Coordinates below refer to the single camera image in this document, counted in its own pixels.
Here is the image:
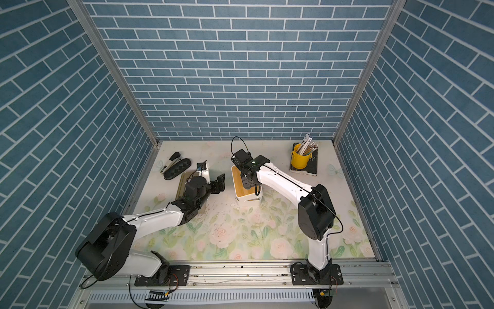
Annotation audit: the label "yellow pen cup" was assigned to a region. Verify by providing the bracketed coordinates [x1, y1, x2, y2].
[291, 144, 312, 170]

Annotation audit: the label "beige black stapler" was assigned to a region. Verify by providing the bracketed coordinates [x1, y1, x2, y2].
[160, 152, 181, 174]

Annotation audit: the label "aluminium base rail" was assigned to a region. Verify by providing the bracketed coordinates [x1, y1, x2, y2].
[69, 259, 408, 308]

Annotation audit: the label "beige tissue box base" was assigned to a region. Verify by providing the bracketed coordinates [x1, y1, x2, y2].
[175, 170, 201, 202]

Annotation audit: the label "white box wooden lid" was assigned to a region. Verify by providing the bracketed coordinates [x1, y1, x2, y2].
[231, 166, 262, 201]

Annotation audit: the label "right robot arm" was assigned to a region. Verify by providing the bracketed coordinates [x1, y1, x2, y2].
[231, 149, 343, 285]

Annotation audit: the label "black glasses case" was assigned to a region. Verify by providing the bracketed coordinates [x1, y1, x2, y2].
[163, 158, 192, 180]

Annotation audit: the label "white tissue box base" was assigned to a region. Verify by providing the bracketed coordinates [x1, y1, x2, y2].
[230, 165, 263, 203]

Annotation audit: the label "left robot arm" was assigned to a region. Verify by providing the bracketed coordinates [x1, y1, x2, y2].
[75, 163, 225, 287]

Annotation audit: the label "black book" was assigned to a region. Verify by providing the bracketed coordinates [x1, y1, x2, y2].
[289, 150, 318, 176]

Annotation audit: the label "floral table mat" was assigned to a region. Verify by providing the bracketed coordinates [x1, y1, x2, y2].
[133, 140, 375, 261]

